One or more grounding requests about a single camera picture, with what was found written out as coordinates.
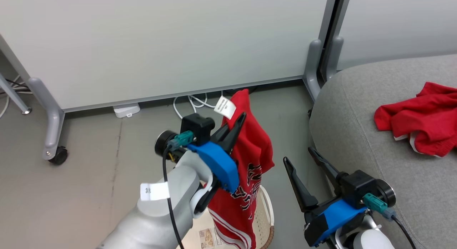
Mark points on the black caster wheel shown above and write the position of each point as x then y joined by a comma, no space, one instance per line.
59,156

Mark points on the wide white partition panel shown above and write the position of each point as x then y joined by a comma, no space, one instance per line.
160,41

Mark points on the red jersey black white print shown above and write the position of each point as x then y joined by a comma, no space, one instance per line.
255,149

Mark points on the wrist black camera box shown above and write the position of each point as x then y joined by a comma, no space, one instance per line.
198,125
358,186

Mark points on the long grey partition foot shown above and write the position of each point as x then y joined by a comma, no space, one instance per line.
53,120

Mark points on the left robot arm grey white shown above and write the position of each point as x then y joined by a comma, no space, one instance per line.
150,224

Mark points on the narrow white partition panel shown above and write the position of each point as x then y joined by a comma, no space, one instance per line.
396,24

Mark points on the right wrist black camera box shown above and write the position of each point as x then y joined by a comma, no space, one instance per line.
358,186

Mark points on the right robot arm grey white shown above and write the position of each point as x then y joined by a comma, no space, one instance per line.
371,240

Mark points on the grey metal table leg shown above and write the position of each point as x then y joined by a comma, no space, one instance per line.
14,98

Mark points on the red shorts white trim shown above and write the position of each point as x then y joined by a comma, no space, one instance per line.
425,116

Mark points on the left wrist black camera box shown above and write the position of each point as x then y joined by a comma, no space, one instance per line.
198,125

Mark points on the white power adapter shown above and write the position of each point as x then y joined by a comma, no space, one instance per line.
126,110

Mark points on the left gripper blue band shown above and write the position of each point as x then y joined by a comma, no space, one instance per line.
221,168

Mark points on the grey fabric sofa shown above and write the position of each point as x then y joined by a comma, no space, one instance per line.
375,99

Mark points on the printed paper leaflet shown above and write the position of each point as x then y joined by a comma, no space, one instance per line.
210,238

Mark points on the white paper label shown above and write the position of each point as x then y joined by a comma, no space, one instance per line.
154,192

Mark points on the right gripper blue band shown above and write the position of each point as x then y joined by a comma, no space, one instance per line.
335,213

